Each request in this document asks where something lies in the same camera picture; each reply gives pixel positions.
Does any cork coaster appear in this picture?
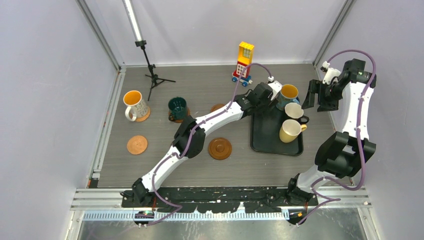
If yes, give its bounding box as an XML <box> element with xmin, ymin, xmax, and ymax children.
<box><xmin>135</xmin><ymin>106</ymin><xmax>151</xmax><ymax>122</ymax></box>
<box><xmin>126</xmin><ymin>135</ymin><xmax>148</xmax><ymax>155</ymax></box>

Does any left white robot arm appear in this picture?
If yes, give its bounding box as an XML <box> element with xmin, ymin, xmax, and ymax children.
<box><xmin>131</xmin><ymin>81</ymin><xmax>282</xmax><ymax>207</ymax></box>

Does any wooden ringed coaster back right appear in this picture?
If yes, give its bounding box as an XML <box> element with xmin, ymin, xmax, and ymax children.
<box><xmin>210</xmin><ymin>103</ymin><xmax>226</xmax><ymax>113</ymax></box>

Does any white patterned mug orange inside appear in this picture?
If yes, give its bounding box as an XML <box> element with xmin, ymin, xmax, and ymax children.
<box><xmin>123</xmin><ymin>90</ymin><xmax>148</xmax><ymax>122</ymax></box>

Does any wooden ringed coaster front right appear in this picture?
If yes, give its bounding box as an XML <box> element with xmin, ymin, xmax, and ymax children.
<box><xmin>208</xmin><ymin>137</ymin><xmax>233</xmax><ymax>160</ymax></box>

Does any black tripod with light pole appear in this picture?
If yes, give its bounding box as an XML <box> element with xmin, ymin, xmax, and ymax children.
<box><xmin>122</xmin><ymin>0</ymin><xmax>176</xmax><ymax>101</ymax></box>

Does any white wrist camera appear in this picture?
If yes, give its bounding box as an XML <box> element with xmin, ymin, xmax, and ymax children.
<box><xmin>267</xmin><ymin>76</ymin><xmax>283</xmax><ymax>101</ymax></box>
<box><xmin>320</xmin><ymin>61</ymin><xmax>341</xmax><ymax>85</ymax></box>

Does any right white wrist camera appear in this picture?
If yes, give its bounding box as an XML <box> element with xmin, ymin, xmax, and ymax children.
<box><xmin>320</xmin><ymin>61</ymin><xmax>341</xmax><ymax>85</ymax></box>

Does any black serving tray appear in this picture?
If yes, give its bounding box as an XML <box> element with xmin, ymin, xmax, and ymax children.
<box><xmin>250</xmin><ymin>107</ymin><xmax>304</xmax><ymax>156</ymax></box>

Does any cork coaster front left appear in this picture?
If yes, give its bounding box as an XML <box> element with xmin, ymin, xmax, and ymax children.
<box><xmin>126</xmin><ymin>135</ymin><xmax>148</xmax><ymax>155</ymax></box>

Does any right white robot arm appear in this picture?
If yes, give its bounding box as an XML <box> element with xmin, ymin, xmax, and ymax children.
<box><xmin>285</xmin><ymin>58</ymin><xmax>377</xmax><ymax>205</ymax></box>

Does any toy brick tower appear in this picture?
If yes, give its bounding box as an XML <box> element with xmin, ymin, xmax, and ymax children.
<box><xmin>232</xmin><ymin>41</ymin><xmax>255</xmax><ymax>87</ymax></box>

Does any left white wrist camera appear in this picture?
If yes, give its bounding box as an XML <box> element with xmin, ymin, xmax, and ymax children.
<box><xmin>267</xmin><ymin>76</ymin><xmax>283</xmax><ymax>101</ymax></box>

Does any dark green mug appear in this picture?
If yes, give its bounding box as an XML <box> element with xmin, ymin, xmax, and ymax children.
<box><xmin>168</xmin><ymin>96</ymin><xmax>188</xmax><ymax>122</ymax></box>

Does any wooden ringed coaster back middle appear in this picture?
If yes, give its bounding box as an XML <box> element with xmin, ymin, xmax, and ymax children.
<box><xmin>168</xmin><ymin>107</ymin><xmax>191</xmax><ymax>124</ymax></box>

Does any wooden ringed coaster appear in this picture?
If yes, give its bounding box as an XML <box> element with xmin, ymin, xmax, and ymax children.
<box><xmin>208</xmin><ymin>137</ymin><xmax>233</xmax><ymax>160</ymax></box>
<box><xmin>210</xmin><ymin>103</ymin><xmax>226</xmax><ymax>113</ymax></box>
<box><xmin>168</xmin><ymin>107</ymin><xmax>191</xmax><ymax>124</ymax></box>

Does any blue mug yellow inside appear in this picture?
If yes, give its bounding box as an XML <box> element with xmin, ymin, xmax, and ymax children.
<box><xmin>275</xmin><ymin>84</ymin><xmax>300</xmax><ymax>111</ymax></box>

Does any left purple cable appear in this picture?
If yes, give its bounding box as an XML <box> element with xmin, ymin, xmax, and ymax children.
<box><xmin>145</xmin><ymin>62</ymin><xmax>274</xmax><ymax>227</ymax></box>

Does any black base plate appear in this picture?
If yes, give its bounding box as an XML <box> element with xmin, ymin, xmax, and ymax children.
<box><xmin>120</xmin><ymin>186</ymin><xmax>306</xmax><ymax>214</ymax></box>

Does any cork coaster back left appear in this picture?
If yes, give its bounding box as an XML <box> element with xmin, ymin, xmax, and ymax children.
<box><xmin>135</xmin><ymin>106</ymin><xmax>151</xmax><ymax>122</ymax></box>

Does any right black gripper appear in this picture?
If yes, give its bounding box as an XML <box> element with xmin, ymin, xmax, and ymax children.
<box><xmin>302</xmin><ymin>79</ymin><xmax>343</xmax><ymax>112</ymax></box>

